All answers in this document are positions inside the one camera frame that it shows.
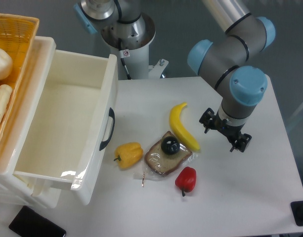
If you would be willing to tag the black device at edge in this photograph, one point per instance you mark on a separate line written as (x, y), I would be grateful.
(297, 210)

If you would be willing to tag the orange woven basket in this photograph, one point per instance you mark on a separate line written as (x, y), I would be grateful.
(17, 34)

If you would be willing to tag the black smartphone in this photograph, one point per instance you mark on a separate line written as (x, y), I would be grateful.
(28, 223)

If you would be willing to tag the yellow banana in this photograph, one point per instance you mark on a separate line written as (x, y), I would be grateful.
(185, 137)

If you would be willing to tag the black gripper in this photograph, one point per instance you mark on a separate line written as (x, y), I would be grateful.
(210, 121)

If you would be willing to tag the yellow bell pepper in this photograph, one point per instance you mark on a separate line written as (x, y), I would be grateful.
(128, 154)

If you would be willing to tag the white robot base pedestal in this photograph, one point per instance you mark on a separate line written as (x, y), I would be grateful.
(130, 43)

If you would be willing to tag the dark purple mangosteen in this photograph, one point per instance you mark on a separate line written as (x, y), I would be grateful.
(170, 145)

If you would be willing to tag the round white bun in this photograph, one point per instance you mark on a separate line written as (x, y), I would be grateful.
(6, 64)

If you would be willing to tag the long white bread roll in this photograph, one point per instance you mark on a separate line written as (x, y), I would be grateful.
(5, 94)

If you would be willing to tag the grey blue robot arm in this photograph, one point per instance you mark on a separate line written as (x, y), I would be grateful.
(222, 66)

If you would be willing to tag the red bell pepper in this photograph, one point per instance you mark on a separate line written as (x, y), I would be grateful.
(186, 180)

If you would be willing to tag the white drawer cabinet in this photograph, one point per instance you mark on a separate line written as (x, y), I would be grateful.
(20, 187)

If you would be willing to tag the open white plastic drawer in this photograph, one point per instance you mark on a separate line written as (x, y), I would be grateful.
(62, 145)

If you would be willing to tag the black drawer handle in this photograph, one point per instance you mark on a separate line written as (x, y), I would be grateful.
(109, 130)

